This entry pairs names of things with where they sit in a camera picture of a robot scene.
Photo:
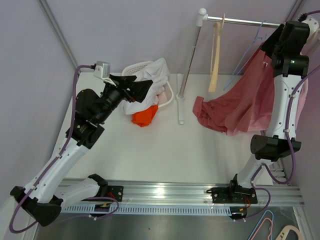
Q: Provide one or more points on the white plastic basket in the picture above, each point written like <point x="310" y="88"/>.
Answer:
<point x="167" y="96"/>

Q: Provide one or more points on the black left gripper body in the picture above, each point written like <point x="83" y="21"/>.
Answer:
<point x="113" y="96"/>

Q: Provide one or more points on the aluminium mounting rail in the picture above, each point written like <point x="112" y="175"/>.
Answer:
<point x="194" y="194"/>

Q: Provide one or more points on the grey rack upright pole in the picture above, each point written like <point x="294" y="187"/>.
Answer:
<point x="201" y="17"/>

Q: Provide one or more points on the pink and blue spare hangers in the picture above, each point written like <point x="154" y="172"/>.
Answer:
<point x="266" y="218"/>

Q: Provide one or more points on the silver clothes rail bar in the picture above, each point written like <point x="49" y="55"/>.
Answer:
<point x="242" y="22"/>

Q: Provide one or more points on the white t shirt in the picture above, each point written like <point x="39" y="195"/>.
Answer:
<point x="158" y="72"/>

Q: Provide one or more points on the coral red t shirt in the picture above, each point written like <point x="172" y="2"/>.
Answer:
<point x="247" y="106"/>

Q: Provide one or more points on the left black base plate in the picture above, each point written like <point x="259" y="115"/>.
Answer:
<point x="110" y="192"/>

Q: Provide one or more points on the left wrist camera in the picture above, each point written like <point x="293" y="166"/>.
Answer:
<point x="102" y="70"/>

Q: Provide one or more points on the beige spare hanger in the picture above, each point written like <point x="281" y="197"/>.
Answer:
<point x="286" y="230"/>

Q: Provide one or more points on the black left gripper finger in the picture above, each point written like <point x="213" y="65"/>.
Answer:
<point x="139" y="90"/>
<point x="121" y="80"/>

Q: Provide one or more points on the white slotted cable duct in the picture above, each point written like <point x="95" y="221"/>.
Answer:
<point x="137" y="209"/>

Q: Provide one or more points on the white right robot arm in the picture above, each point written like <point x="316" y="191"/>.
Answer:
<point x="290" y="70"/>

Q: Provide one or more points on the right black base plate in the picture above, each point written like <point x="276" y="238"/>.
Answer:
<point x="232" y="195"/>

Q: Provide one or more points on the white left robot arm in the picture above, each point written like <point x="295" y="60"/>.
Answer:
<point x="41" y="198"/>

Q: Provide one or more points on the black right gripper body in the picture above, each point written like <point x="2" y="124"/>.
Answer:
<point x="273" y="45"/>

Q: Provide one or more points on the orange t shirt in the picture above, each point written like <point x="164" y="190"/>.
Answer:
<point x="145" y="117"/>

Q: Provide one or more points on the white rack foot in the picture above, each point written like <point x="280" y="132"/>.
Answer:
<point x="180" y="107"/>

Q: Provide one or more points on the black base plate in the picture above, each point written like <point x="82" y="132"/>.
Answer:
<point x="110" y="192"/>
<point x="232" y="195"/>

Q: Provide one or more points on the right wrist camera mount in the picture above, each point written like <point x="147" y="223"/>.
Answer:
<point x="311" y="22"/>

